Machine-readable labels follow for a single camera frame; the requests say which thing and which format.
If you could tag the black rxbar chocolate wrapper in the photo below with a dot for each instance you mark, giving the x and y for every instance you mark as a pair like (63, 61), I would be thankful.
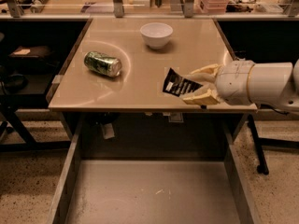
(177, 85)

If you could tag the green soda can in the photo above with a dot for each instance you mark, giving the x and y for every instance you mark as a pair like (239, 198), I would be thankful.
(103, 64)

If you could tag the clear plastic bottle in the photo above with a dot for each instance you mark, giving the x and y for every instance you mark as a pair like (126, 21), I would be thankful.
(38, 5)

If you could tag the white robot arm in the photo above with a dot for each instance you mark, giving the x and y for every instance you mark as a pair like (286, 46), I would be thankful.
(272, 84)

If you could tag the black table leg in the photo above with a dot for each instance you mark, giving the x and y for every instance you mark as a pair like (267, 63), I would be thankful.
(262, 166)

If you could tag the black bag with tan label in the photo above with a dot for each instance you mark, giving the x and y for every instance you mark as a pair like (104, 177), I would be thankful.
(31, 52)

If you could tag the open grey drawer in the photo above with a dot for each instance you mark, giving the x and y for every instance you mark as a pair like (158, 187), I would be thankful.
(156, 173)

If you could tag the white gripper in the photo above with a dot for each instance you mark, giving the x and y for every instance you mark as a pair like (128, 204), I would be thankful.
(232, 82)

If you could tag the white paper tag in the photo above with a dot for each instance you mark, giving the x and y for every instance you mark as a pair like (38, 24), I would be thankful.
(107, 131)

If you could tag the black left frame leg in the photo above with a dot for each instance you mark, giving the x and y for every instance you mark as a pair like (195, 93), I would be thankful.
(29, 143)

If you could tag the white ceramic bowl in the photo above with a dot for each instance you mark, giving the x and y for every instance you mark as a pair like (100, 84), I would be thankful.
(156, 34)

